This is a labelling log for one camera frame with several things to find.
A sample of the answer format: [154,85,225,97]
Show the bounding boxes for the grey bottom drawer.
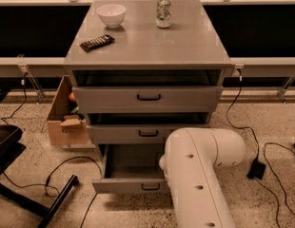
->
[93,143,169,194]

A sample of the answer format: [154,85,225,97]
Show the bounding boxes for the grey drawer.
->
[93,143,169,194]
[73,86,223,113]
[87,123,208,144]

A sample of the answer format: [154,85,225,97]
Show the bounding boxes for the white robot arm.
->
[159,128,246,228]

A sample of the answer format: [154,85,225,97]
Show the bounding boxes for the grey top drawer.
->
[73,86,223,113]

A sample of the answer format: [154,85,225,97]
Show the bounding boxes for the grey middle drawer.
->
[87,123,208,144]

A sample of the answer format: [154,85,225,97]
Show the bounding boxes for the grey drawer cabinet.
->
[63,0,234,171]

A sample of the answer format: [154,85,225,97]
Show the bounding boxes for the orange ball in box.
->
[69,92,76,102]

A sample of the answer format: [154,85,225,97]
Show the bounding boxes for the black snack bar packet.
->
[80,34,115,52]

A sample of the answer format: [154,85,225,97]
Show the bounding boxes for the cardboard box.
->
[47,76,89,147]

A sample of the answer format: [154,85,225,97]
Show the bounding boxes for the white bowl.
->
[97,4,127,28]

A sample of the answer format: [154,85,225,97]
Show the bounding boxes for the crushed soda can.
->
[156,0,171,29]

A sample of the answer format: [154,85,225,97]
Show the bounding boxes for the black power adapter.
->
[246,158,266,180]

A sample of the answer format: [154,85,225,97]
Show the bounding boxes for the black chair base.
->
[0,92,76,228]

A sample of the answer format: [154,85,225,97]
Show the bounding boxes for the black floor cable left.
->
[1,156,104,228]

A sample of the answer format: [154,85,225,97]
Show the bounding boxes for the black wall cable right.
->
[225,67,260,161]

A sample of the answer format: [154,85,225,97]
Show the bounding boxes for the black wall cable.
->
[225,67,260,161]
[0,71,30,125]

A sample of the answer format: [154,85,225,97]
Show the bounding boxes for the black wall cable left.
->
[0,71,30,125]

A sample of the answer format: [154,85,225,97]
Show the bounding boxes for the black looping cable right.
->
[252,142,295,228]

